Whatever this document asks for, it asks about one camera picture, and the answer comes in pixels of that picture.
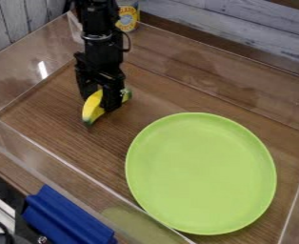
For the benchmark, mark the clear acrylic enclosure wall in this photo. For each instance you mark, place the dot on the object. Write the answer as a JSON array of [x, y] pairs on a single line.
[[49, 149]]

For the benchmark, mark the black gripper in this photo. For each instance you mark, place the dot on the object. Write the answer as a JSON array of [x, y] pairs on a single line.
[[99, 68]]

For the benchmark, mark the yellow toy banana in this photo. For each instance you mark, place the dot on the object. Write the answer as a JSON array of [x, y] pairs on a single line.
[[92, 110]]

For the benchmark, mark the yellow labelled tin can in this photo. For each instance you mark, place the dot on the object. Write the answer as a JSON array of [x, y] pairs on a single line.
[[130, 15]]

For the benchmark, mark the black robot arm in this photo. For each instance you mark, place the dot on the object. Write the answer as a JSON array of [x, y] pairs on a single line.
[[99, 16]]

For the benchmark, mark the green round plate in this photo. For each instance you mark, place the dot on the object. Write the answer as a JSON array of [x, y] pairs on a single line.
[[200, 173]]

